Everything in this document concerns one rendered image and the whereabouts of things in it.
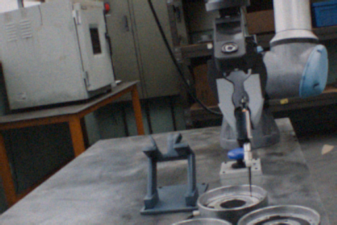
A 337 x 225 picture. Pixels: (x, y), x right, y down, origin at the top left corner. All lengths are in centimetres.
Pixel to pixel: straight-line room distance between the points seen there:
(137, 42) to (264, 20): 123
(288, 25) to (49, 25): 202
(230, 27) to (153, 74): 376
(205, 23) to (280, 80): 358
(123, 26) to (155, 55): 42
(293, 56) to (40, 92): 212
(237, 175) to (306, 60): 36
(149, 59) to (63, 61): 172
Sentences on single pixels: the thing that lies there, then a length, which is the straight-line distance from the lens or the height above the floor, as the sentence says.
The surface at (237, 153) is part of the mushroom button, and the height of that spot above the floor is 87.
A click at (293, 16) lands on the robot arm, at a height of 109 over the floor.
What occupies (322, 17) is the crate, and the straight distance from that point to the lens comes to 415.
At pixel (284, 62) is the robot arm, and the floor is 99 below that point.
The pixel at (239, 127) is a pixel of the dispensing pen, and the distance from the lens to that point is 74.
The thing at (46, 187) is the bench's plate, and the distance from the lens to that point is 109.
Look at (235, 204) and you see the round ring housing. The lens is 73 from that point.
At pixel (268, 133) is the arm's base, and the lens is 115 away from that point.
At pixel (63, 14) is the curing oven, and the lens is 287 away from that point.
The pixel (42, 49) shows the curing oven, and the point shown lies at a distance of 293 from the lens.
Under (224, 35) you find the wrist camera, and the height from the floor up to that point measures 108.
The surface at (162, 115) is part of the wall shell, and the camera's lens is 476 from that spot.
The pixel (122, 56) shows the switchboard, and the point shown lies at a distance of 453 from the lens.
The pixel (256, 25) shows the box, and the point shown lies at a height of 109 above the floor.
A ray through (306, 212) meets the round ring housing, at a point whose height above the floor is 83.
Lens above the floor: 108
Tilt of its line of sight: 9 degrees down
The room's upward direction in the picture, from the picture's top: 9 degrees counter-clockwise
